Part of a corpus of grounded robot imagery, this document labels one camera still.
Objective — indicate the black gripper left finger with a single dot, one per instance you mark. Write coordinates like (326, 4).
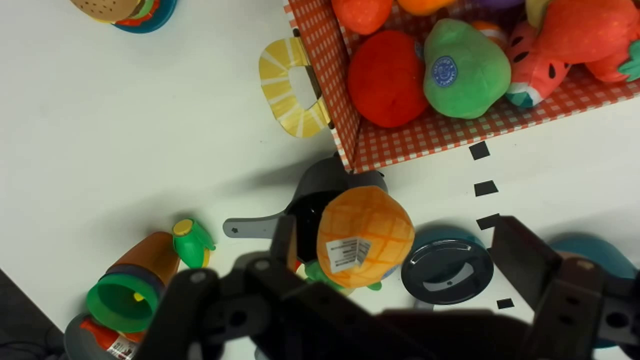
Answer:
(283, 241)

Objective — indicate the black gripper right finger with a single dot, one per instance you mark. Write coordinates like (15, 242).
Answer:
(523, 256)

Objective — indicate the orange pineapple plush toy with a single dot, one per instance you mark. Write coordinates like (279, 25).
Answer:
(366, 233)

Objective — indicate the teal toy cup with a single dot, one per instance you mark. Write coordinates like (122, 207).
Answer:
(592, 251)

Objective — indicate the dark grey pot lid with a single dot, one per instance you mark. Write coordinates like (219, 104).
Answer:
(446, 267)

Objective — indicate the green toy corn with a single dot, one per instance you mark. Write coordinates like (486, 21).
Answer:
(192, 242)

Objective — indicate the red checkered cardboard box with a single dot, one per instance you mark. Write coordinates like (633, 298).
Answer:
(412, 142)

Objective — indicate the watermelon slice plush toy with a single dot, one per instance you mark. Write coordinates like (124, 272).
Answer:
(533, 73)

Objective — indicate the red tomato plush toy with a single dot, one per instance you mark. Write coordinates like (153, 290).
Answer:
(386, 80)

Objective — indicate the green pear plush toy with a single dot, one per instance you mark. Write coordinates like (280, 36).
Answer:
(467, 71)

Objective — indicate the red toy ketchup bottle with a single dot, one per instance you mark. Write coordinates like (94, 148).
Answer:
(110, 340)

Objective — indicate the grey toy bowl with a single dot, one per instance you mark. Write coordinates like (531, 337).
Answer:
(75, 340)

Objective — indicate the red-orange strawberry plush toy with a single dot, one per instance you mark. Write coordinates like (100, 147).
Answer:
(592, 33)

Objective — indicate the orange-red round plush toy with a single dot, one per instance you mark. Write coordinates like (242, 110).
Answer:
(363, 13)

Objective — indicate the yellow banana plush toy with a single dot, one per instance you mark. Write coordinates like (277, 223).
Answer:
(534, 11)

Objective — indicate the purple plush toy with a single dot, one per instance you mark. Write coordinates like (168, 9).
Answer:
(500, 2)

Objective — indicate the teal toy plate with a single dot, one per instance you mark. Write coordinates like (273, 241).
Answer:
(160, 13)

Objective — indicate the orange round plush toy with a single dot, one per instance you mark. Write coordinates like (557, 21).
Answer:
(426, 4)

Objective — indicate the toy hamburger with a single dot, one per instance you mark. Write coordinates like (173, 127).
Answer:
(107, 9)

